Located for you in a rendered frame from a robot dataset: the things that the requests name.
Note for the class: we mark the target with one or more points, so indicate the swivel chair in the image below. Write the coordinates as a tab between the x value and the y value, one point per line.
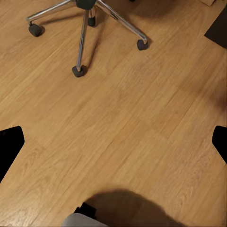
89	19

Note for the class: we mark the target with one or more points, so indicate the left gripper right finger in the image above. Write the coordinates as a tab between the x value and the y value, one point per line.
219	140

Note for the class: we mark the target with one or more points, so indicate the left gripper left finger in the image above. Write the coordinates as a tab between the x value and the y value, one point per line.
11	142

